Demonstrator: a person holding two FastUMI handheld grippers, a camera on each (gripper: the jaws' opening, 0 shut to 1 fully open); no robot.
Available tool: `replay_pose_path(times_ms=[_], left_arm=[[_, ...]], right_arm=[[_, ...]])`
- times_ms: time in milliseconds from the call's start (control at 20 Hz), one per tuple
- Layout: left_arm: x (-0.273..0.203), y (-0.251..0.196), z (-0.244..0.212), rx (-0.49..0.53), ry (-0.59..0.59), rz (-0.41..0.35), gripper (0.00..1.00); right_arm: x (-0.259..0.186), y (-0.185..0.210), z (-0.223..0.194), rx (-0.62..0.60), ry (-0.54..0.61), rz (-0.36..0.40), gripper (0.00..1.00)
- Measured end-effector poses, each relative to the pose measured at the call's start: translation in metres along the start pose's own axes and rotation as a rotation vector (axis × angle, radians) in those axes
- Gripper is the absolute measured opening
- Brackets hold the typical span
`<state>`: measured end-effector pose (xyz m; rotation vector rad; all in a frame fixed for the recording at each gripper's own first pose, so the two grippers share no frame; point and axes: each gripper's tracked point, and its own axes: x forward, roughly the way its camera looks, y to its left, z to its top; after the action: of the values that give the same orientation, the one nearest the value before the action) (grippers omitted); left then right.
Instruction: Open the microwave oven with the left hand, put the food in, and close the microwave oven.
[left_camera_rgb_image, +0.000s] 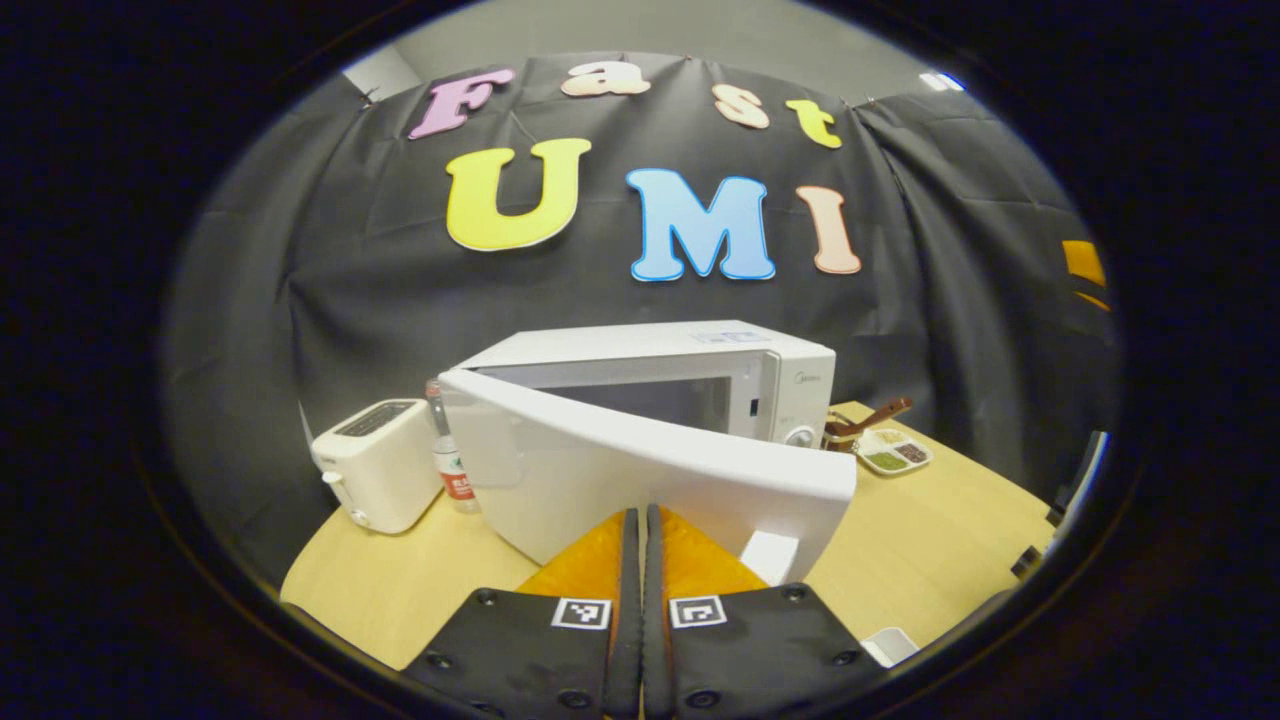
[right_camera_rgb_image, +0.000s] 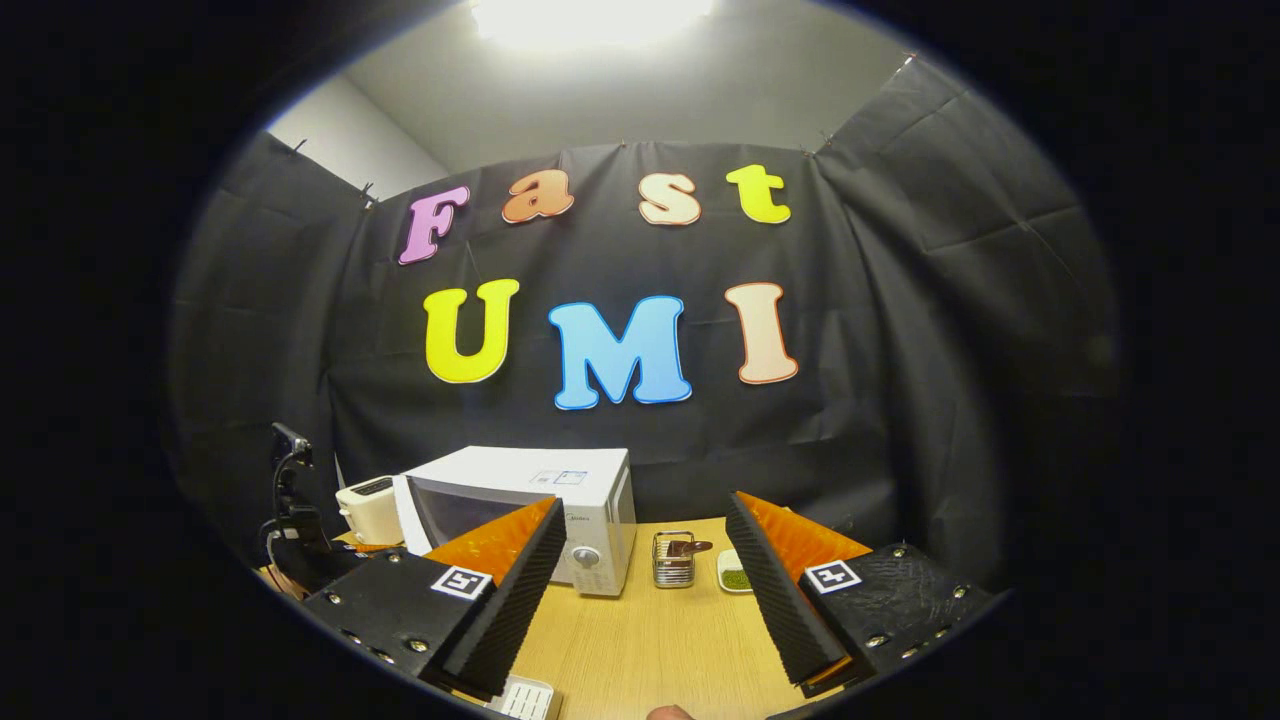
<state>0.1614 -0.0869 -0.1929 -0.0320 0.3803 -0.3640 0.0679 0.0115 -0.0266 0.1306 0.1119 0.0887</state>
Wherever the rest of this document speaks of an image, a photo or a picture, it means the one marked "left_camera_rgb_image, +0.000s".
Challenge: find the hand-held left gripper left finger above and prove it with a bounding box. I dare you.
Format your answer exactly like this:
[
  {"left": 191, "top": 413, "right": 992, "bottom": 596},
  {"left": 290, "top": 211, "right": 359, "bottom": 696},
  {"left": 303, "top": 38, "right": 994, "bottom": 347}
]
[{"left": 400, "top": 507, "right": 643, "bottom": 720}]

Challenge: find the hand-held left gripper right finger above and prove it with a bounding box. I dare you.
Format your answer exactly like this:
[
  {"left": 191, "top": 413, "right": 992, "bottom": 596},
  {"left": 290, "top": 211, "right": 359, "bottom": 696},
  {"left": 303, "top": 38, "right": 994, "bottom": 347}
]
[{"left": 643, "top": 503, "right": 886, "bottom": 720}]

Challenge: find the white microwave oven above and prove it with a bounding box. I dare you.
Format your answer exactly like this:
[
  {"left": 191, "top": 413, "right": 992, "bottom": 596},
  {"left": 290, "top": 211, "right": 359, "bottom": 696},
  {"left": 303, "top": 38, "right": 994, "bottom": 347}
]
[{"left": 437, "top": 320, "right": 859, "bottom": 586}]

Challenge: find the white rectangular tray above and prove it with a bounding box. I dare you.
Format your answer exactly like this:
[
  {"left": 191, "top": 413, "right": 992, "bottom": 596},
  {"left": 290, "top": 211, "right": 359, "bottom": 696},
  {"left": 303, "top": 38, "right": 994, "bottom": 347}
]
[{"left": 860, "top": 627, "right": 921, "bottom": 669}]

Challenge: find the clear red-label water bottle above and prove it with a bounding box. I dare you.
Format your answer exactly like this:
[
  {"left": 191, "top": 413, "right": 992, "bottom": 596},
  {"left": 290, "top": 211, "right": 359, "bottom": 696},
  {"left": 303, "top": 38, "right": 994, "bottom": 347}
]
[{"left": 425, "top": 380, "right": 481, "bottom": 515}]

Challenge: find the white toaster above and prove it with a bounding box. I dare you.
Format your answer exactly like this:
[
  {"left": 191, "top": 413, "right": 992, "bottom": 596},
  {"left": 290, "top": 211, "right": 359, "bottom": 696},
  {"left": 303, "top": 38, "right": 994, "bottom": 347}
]
[{"left": 310, "top": 398, "right": 444, "bottom": 535}]

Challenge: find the white divided bean dish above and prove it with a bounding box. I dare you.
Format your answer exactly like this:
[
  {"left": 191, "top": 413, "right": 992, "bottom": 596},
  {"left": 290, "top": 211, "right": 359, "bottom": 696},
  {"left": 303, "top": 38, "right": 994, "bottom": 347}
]
[{"left": 855, "top": 428, "right": 934, "bottom": 477}]

